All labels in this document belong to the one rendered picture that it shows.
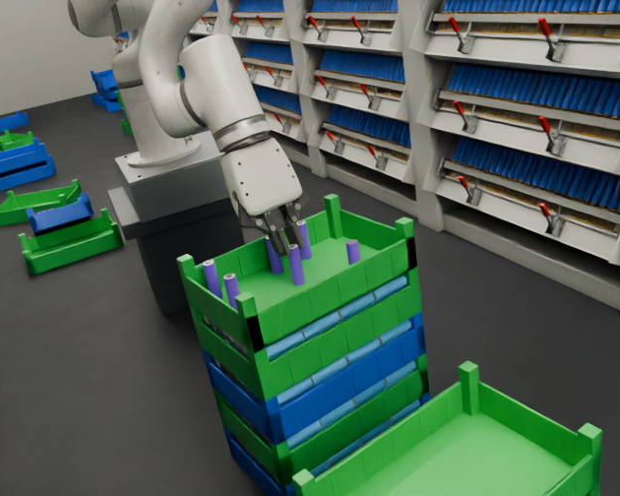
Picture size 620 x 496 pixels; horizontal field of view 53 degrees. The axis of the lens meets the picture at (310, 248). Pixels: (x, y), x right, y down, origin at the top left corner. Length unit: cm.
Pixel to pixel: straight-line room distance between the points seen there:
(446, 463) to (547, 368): 48
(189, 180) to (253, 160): 58
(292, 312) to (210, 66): 37
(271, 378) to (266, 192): 27
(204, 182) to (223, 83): 60
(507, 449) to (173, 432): 65
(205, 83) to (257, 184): 16
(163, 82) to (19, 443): 79
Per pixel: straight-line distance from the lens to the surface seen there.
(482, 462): 87
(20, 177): 331
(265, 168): 93
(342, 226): 109
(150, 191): 149
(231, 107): 93
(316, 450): 99
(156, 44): 100
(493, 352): 133
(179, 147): 161
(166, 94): 98
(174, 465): 121
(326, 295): 87
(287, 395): 91
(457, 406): 93
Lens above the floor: 78
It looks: 25 degrees down
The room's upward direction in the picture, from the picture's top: 10 degrees counter-clockwise
